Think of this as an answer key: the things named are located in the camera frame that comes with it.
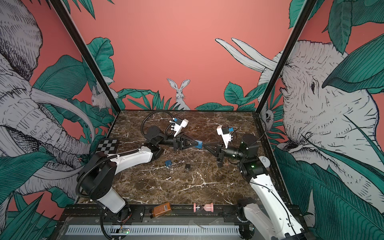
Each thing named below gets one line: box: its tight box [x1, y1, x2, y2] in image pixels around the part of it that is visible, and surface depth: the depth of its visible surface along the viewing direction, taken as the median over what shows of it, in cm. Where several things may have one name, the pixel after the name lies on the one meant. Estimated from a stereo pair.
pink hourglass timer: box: [193, 202, 214, 213], surface depth 76 cm
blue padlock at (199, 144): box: [195, 140, 203, 149], surface depth 66 cm
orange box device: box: [153, 202, 171, 218], surface depth 74 cm
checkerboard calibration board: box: [95, 139, 119, 155], surface depth 97 cm
